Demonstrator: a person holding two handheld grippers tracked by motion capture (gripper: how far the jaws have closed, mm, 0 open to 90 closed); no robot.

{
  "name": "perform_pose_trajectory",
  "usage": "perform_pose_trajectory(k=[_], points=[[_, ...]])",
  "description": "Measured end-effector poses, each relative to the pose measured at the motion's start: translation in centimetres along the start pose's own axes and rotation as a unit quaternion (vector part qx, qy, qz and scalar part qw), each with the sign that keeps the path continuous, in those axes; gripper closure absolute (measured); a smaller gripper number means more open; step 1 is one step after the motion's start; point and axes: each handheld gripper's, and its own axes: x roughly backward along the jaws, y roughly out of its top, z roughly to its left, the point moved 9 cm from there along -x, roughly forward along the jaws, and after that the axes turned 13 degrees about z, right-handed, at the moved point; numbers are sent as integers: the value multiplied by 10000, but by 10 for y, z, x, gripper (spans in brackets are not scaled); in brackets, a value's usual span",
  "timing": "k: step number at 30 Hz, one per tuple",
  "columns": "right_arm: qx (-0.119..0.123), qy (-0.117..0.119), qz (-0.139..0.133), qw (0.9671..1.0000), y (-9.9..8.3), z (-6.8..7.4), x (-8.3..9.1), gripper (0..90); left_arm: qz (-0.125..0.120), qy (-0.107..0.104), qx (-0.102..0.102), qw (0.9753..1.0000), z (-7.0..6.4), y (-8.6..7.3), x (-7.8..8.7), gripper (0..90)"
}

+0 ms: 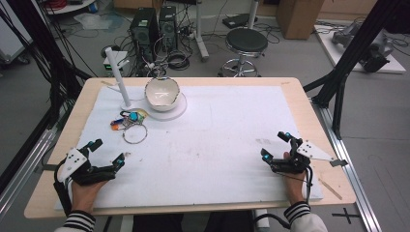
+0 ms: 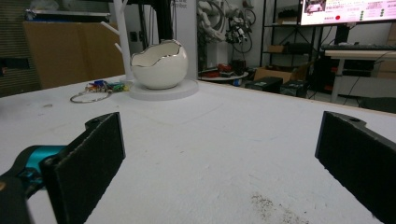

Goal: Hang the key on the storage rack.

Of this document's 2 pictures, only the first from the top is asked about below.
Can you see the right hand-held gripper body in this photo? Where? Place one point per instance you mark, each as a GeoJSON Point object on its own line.
{"type": "Point", "coordinates": [295, 161]}

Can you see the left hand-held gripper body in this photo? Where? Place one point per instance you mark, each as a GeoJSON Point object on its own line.
{"type": "Point", "coordinates": [80, 170]}

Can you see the person's left hand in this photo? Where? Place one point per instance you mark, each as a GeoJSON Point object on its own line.
{"type": "Point", "coordinates": [85, 195]}

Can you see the person's right hand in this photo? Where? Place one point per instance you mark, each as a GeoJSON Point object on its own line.
{"type": "Point", "coordinates": [294, 188]}

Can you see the thin wooden stick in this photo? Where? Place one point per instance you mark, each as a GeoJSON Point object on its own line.
{"type": "Point", "coordinates": [330, 189]}

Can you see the white foam mat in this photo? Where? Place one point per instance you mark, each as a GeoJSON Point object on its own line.
{"type": "Point", "coordinates": [206, 141]}

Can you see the white upright pole stand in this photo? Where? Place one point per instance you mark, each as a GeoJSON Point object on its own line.
{"type": "Point", "coordinates": [116, 75]}

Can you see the white ceramic bowl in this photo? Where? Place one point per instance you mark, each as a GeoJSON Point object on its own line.
{"type": "Point", "coordinates": [162, 93]}

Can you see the white box with green light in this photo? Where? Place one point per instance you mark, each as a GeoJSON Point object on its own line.
{"type": "Point", "coordinates": [112, 63]}

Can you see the black round stool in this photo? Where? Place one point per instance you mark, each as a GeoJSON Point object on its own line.
{"type": "Point", "coordinates": [246, 48]}

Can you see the person's legs in dark trousers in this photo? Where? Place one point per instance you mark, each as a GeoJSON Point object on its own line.
{"type": "Point", "coordinates": [193, 223]}

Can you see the white floor board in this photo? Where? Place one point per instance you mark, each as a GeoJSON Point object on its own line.
{"type": "Point", "coordinates": [357, 56]}

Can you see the brown cardboard box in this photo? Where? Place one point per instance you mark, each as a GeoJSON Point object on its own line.
{"type": "Point", "coordinates": [298, 17]}

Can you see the grey machine on white board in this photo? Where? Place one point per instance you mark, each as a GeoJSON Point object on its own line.
{"type": "Point", "coordinates": [369, 45]}

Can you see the clear plastic sheet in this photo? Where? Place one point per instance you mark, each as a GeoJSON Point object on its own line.
{"type": "Point", "coordinates": [96, 21]}

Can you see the large black computer tower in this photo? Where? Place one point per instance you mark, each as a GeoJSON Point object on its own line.
{"type": "Point", "coordinates": [144, 30]}

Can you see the flat black case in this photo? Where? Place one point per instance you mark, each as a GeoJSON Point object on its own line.
{"type": "Point", "coordinates": [238, 21]}

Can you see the white desk leg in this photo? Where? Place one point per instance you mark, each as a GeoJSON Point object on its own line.
{"type": "Point", "coordinates": [199, 32]}

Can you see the small black computer tower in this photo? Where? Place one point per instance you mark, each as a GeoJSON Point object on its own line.
{"type": "Point", "coordinates": [168, 27]}

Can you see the white round table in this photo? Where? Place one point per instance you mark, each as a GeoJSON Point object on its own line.
{"type": "Point", "coordinates": [71, 5]}

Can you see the aluminium rail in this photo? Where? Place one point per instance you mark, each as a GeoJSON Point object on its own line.
{"type": "Point", "coordinates": [349, 167]}
{"type": "Point", "coordinates": [24, 164]}

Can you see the white round base plate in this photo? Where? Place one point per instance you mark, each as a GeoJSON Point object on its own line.
{"type": "Point", "coordinates": [175, 109]}

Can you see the black metal frame strut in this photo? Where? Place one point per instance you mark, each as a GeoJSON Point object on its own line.
{"type": "Point", "coordinates": [351, 58]}
{"type": "Point", "coordinates": [38, 58]}

